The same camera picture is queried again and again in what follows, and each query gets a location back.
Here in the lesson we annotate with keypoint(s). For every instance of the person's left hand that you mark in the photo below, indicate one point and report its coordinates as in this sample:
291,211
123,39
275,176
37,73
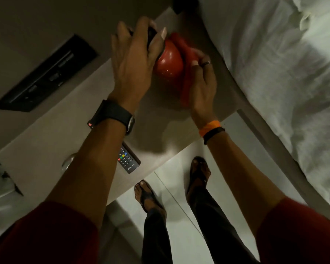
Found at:
129,71

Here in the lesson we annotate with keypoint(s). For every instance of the person's right hand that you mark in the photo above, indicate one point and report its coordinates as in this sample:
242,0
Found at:
205,90

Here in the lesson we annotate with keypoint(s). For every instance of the person's right thumb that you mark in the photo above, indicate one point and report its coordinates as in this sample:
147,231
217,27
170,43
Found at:
195,68

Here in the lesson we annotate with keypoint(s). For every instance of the person's left thumb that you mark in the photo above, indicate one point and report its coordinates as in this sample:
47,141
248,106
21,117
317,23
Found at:
160,43

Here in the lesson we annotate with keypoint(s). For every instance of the red cloth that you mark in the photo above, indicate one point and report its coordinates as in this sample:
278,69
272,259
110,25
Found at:
188,79

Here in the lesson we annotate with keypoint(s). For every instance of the person's left forearm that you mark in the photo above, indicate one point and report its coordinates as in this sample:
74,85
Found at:
96,167

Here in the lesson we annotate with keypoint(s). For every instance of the person's right forearm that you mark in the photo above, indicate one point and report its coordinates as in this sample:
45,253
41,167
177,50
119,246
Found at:
244,184

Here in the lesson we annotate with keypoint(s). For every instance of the orange wristband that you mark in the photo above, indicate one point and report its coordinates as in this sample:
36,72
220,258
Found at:
209,127

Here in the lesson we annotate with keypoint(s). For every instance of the black wristband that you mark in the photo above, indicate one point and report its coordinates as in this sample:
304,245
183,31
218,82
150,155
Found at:
213,133

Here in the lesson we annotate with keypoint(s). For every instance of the black smartwatch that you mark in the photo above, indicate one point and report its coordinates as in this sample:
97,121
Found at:
112,112

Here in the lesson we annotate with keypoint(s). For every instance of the white bed sheet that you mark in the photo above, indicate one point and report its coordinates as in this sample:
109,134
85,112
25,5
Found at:
286,79

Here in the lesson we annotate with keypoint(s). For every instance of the black sandal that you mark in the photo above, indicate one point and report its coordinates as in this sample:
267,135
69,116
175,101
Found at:
196,169
151,202

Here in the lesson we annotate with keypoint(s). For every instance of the person's right foot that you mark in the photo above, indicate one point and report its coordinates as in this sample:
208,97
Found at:
198,175

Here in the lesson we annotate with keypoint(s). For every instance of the person's foot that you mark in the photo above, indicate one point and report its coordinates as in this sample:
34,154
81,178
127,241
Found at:
198,175
148,197

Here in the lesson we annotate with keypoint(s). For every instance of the black remote control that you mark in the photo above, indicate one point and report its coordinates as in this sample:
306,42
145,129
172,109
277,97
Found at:
128,160

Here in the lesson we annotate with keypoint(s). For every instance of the grey bed base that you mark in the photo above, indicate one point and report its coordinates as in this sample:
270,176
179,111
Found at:
277,153

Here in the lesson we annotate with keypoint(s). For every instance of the beige bedside table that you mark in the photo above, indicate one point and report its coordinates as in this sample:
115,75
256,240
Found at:
57,129

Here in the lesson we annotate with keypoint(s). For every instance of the person's left foot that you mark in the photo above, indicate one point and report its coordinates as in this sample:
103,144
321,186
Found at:
148,197

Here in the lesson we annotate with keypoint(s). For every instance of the clear glass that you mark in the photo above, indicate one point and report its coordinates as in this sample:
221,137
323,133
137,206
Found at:
68,162

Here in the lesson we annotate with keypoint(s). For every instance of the black trousers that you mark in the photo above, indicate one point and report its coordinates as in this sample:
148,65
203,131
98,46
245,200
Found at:
217,228

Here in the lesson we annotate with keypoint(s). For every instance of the red shirt sleeve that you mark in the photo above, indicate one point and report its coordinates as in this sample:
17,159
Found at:
299,233
46,236

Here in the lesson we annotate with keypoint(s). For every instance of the white round object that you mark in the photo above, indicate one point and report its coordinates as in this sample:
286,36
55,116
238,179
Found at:
0,186

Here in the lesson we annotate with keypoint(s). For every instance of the black wall switch panel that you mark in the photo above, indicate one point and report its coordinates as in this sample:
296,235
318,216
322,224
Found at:
46,76

